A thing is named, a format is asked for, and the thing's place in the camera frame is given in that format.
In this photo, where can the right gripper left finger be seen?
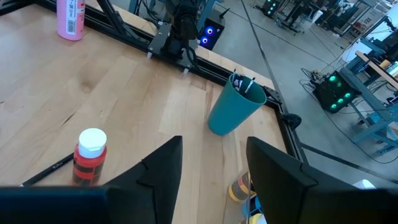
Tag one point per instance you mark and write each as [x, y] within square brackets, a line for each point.
[155, 186]

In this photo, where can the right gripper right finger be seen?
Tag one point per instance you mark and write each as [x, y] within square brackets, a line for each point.
[280, 186]

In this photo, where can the small orange striped paint bottle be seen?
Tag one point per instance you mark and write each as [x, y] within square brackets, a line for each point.
[241, 188]

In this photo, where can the small red striped paint bottle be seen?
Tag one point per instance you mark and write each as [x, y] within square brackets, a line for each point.
[88, 165]

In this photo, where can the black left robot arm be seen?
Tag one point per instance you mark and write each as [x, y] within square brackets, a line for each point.
[183, 25]

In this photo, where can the large pink paint bottle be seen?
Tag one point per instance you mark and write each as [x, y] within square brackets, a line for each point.
[70, 21]

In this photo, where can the dark green plastic cup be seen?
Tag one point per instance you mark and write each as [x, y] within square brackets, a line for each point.
[233, 112]

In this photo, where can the black computer green lights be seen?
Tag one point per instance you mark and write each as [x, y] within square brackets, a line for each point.
[337, 93]
[270, 7]

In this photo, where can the blue-grey metal workbench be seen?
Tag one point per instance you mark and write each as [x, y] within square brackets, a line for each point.
[373, 102]

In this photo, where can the black computer purple lights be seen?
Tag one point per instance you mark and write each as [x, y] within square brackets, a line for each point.
[210, 34]

